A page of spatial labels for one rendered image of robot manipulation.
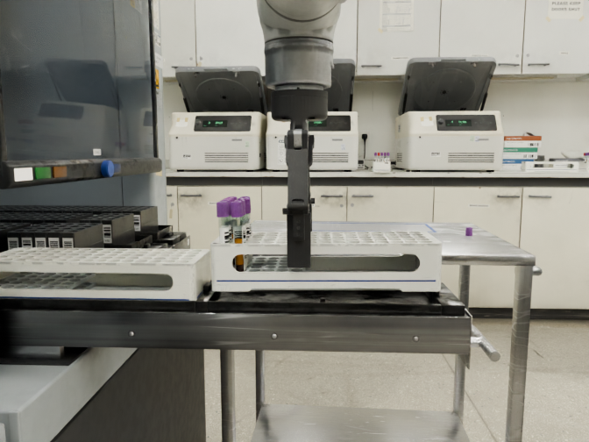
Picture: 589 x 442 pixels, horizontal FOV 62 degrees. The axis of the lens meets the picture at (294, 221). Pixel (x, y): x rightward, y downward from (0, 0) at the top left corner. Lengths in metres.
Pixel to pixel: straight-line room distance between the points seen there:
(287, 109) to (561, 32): 3.10
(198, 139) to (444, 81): 1.58
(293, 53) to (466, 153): 2.51
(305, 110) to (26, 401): 0.46
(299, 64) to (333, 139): 2.35
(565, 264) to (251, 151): 1.99
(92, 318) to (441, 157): 2.58
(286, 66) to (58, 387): 0.48
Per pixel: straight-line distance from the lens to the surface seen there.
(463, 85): 3.43
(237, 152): 3.00
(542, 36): 3.60
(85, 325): 0.71
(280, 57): 0.64
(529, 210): 3.22
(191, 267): 0.66
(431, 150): 3.04
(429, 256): 0.65
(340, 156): 2.97
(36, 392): 0.67
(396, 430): 1.45
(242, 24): 3.38
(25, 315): 0.74
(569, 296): 3.43
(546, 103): 3.93
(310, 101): 0.64
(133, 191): 1.29
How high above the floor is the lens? 1.01
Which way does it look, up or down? 8 degrees down
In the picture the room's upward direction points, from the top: straight up
